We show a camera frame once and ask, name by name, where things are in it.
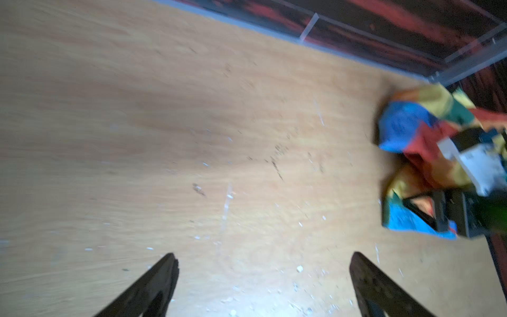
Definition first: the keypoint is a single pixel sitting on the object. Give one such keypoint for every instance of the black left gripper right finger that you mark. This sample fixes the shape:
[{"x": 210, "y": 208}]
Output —
[{"x": 377, "y": 294}]

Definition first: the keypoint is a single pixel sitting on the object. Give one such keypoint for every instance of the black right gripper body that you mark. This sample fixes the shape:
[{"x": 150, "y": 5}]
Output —
[{"x": 475, "y": 215}]

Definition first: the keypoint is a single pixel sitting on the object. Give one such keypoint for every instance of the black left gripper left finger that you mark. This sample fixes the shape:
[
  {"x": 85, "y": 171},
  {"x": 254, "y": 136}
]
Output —
[{"x": 151, "y": 294}]

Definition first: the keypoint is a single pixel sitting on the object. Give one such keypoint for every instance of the rainbow striped zip jacket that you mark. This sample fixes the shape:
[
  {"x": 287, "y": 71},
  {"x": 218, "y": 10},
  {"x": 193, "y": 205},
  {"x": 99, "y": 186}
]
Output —
[{"x": 412, "y": 124}]

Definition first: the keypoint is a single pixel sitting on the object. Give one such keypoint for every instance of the aluminium frame post left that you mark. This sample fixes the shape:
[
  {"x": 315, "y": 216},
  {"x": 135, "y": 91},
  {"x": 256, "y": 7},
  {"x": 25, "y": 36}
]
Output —
[{"x": 473, "y": 57}]

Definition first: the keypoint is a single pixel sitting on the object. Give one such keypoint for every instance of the aluminium frame rail left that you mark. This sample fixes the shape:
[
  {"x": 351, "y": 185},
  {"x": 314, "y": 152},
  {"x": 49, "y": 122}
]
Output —
[{"x": 284, "y": 20}]

